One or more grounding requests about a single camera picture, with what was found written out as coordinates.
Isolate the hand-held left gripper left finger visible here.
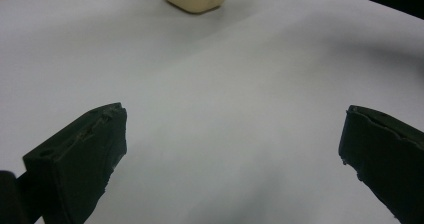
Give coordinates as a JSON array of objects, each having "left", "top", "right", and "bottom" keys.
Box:
[{"left": 22, "top": 102, "right": 128, "bottom": 224}]

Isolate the white table cover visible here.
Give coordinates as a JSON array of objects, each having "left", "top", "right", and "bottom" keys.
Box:
[{"left": 0, "top": 0, "right": 424, "bottom": 224}]

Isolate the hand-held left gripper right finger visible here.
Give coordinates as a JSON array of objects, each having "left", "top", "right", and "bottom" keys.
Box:
[{"left": 338, "top": 104, "right": 424, "bottom": 224}]

